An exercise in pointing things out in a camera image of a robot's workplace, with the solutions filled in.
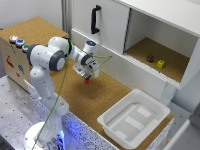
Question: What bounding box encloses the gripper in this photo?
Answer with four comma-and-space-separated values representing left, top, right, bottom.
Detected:
73, 58, 100, 80

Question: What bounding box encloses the purple block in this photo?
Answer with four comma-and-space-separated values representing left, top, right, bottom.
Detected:
146, 54, 155, 63

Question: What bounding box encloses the yellow block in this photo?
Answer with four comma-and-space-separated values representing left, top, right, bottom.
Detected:
156, 59, 166, 69

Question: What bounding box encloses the white sliding door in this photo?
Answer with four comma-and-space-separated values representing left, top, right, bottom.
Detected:
71, 0, 131, 56

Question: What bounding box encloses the green button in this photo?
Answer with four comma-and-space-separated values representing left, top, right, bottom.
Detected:
21, 43, 32, 53

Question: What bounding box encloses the wooden drawer box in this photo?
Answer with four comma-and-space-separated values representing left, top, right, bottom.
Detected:
0, 16, 70, 92

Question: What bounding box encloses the blue button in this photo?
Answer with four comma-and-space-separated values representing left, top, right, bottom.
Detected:
15, 38, 26, 48

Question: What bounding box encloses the white plastic box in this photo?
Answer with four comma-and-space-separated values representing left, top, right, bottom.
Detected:
96, 88, 171, 150

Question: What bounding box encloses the red button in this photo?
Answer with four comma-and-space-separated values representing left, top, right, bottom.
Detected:
8, 34, 19, 44

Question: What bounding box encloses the white cabinet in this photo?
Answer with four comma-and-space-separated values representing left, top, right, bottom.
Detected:
69, 0, 200, 107

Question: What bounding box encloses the green cable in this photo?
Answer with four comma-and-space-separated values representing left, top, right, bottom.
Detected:
31, 39, 114, 150

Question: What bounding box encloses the black door handle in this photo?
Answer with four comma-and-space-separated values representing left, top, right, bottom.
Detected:
90, 4, 102, 35

